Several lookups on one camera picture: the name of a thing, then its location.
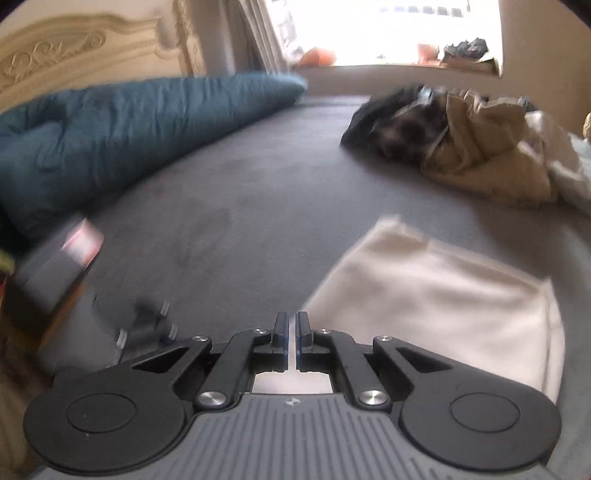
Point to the white bear print shirt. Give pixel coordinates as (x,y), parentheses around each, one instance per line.
(397,281)

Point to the carved cream headboard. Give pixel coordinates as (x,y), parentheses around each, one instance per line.
(47,47)

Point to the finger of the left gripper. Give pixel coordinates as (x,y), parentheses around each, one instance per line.
(141,341)
(152,316)

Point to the teal quilted duvet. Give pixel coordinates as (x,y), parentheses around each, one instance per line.
(65,150)

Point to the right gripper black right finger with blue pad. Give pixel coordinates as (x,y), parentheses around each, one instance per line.
(459,415)

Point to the orange object on windowsill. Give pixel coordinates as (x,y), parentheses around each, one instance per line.
(316,58)

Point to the grey bed sheet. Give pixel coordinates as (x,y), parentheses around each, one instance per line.
(248,227)

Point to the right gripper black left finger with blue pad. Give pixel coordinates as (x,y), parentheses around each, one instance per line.
(124,417)

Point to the dark clutter on windowsill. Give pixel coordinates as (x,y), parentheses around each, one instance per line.
(471,56)

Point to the light window curtain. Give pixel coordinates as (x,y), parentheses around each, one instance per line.
(262,36)

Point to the white crumpled garment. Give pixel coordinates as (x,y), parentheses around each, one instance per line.
(568,173)

